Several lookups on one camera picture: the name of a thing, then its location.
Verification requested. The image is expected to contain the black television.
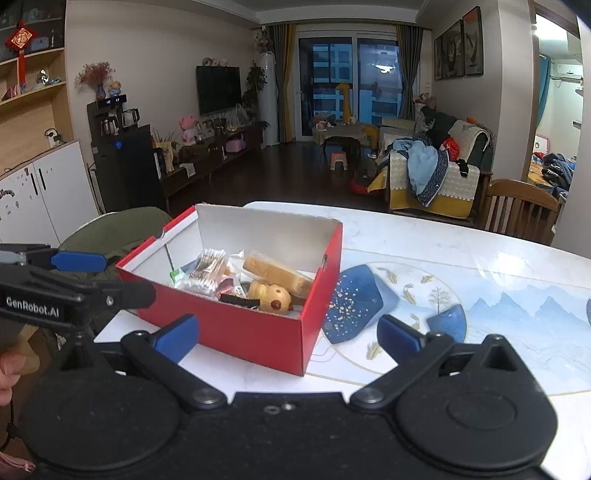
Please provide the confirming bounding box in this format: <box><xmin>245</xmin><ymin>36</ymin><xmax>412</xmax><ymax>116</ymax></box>
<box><xmin>196</xmin><ymin>65</ymin><xmax>242</xmax><ymax>117</ymax></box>

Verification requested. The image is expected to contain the clear bread packet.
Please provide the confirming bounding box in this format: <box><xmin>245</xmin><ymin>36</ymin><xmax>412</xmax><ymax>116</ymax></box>
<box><xmin>242</xmin><ymin>251</ymin><xmax>318</xmax><ymax>302</ymax></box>

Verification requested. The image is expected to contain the white wall air conditioner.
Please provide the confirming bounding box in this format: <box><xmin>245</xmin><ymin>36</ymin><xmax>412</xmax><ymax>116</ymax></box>
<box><xmin>551</xmin><ymin>62</ymin><xmax>584</xmax><ymax>80</ymax></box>

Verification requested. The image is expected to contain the wooden wall shelf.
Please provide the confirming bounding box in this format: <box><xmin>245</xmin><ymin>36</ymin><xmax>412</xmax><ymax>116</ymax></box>
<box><xmin>0</xmin><ymin>0</ymin><xmax>75</xmax><ymax>175</ymax></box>

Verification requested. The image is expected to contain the red knot ornament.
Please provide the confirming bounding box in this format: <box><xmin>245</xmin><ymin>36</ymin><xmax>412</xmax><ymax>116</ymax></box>
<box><xmin>5</xmin><ymin>20</ymin><xmax>38</xmax><ymax>89</ymax></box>

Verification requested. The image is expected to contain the wooden dining chair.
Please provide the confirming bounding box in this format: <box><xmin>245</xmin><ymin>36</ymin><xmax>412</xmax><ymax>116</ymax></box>
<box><xmin>480</xmin><ymin>178</ymin><xmax>563</xmax><ymax>246</ymax></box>

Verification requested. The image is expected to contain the white cabinet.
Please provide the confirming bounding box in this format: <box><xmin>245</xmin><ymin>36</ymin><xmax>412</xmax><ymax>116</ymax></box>
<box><xmin>0</xmin><ymin>140</ymin><xmax>101</xmax><ymax>248</ymax></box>

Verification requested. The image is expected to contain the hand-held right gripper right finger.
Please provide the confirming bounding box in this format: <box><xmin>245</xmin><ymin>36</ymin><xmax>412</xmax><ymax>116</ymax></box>
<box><xmin>349</xmin><ymin>315</ymin><xmax>532</xmax><ymax>411</ymax></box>

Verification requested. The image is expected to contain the person's left hand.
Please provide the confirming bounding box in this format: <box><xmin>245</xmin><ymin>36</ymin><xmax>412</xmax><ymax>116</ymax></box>
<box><xmin>0</xmin><ymin>350</ymin><xmax>25</xmax><ymax>408</ymax></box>

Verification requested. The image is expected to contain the cotton swab packet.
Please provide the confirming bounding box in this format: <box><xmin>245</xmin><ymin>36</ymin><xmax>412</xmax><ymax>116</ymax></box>
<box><xmin>177</xmin><ymin>248</ymin><xmax>230</xmax><ymax>297</ymax></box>

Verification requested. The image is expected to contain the pink plush pig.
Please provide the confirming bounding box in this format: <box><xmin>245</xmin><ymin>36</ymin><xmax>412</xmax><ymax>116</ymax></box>
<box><xmin>178</xmin><ymin>115</ymin><xmax>199</xmax><ymax>147</ymax></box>

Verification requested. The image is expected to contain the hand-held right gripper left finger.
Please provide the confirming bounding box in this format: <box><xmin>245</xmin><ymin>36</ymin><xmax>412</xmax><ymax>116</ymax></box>
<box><xmin>51</xmin><ymin>314</ymin><xmax>228</xmax><ymax>411</ymax></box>

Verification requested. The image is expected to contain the white standing air conditioner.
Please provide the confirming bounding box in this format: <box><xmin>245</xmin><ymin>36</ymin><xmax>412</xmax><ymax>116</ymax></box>
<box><xmin>257</xmin><ymin>52</ymin><xmax>280</xmax><ymax>147</ymax></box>

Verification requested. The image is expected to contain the black water dispenser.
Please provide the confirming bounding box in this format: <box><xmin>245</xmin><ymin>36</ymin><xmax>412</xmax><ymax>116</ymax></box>
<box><xmin>86</xmin><ymin>94</ymin><xmax>163</xmax><ymax>214</ymax></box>

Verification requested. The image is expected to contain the sofa with cream cover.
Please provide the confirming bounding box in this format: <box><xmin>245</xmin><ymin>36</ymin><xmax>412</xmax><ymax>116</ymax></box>
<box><xmin>376</xmin><ymin>111</ymin><xmax>495</xmax><ymax>219</ymax></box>

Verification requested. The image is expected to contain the blue curtain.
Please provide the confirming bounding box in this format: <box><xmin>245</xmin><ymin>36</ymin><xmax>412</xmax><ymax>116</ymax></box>
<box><xmin>537</xmin><ymin>57</ymin><xmax>553</xmax><ymax>140</ymax></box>

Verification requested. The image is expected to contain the olive cushioned chair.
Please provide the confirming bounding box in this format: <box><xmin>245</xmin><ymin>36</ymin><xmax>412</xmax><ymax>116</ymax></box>
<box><xmin>59</xmin><ymin>206</ymin><xmax>175</xmax><ymax>269</ymax></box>

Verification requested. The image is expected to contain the yellow spotted toy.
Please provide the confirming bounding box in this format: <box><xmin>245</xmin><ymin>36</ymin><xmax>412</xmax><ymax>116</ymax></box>
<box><xmin>246</xmin><ymin>279</ymin><xmax>295</xmax><ymax>315</ymax></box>

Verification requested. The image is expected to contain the dark television cabinet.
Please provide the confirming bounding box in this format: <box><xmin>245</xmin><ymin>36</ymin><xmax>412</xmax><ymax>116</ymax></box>
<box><xmin>156</xmin><ymin>122</ymin><xmax>271</xmax><ymax>200</ymax></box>

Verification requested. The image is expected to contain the green house plant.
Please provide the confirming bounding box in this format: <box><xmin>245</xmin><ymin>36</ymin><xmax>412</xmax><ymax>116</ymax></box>
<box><xmin>242</xmin><ymin>65</ymin><xmax>269</xmax><ymax>131</ymax></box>

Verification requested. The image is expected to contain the vase with dried flowers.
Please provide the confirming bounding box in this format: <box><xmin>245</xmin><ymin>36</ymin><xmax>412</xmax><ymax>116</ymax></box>
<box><xmin>75</xmin><ymin>62</ymin><xmax>116</xmax><ymax>102</ymax></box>

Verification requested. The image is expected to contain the bed with clothes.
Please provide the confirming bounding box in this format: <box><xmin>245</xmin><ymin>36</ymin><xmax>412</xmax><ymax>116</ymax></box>
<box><xmin>528</xmin><ymin>133</ymin><xmax>576</xmax><ymax>195</ymax></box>

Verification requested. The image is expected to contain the red cardboard box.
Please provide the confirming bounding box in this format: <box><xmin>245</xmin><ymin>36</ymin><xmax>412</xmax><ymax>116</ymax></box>
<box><xmin>115</xmin><ymin>203</ymin><xmax>344</xmax><ymax>377</ymax></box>

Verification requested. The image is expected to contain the yellow giraffe toy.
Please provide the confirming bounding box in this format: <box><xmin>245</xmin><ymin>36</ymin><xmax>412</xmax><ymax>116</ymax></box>
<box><xmin>334</xmin><ymin>82</ymin><xmax>355</xmax><ymax>124</ymax></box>

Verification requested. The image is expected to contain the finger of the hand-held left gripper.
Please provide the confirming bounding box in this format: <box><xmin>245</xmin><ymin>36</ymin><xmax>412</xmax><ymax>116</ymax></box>
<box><xmin>0</xmin><ymin>244</ymin><xmax>107</xmax><ymax>274</ymax></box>
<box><xmin>28</xmin><ymin>267</ymin><xmax>157</xmax><ymax>311</ymax></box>

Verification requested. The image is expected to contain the pile of blue clothes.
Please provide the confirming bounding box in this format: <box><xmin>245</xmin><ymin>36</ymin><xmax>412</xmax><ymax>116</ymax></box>
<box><xmin>392</xmin><ymin>137</ymin><xmax>452</xmax><ymax>207</ymax></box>

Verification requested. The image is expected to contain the small covered table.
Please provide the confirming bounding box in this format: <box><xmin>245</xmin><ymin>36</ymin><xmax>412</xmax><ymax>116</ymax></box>
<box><xmin>312</xmin><ymin>120</ymin><xmax>371</xmax><ymax>163</ymax></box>

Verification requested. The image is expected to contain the pink cloth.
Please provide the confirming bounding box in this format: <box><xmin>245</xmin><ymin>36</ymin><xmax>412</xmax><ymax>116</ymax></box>
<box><xmin>0</xmin><ymin>451</ymin><xmax>36</xmax><ymax>474</ymax></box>

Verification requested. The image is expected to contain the black cable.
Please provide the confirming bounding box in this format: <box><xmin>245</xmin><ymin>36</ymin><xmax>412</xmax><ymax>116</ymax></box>
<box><xmin>0</xmin><ymin>401</ymin><xmax>22</xmax><ymax>456</ymax></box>

